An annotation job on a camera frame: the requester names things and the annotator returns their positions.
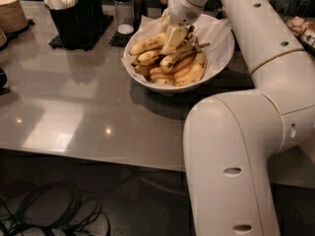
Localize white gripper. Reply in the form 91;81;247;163
157;0;208;55

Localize spotted banana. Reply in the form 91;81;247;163
137;49;161;65
129;32;166;55
174;38;208;87

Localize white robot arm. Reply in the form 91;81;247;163
168;0;315;236

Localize curved yellow middle banana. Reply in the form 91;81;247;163
159;43;209;73

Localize orange lower banana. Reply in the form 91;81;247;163
150;55;195;81

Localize white bowl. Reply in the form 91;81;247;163
121;13;236;94

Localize small bottom banana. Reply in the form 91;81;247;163
155;79;175;86

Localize glass pepper shaker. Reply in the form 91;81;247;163
132;0;149;29

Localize white paper liner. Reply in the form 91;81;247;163
120;13;234;89

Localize small black shaker mat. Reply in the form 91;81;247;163
109;31;133;47

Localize glass salt shaker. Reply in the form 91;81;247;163
113;0;134;35

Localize black rear cutlery cup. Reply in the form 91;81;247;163
78;0;102;31

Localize black cutlery cup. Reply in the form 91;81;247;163
46;5;81;49
78;0;102;31

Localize black front cutlery cup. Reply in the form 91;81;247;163
46;5;81;49

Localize black object left edge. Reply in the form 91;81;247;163
0;68;11;95

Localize black floor cables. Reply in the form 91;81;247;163
0;180;112;236

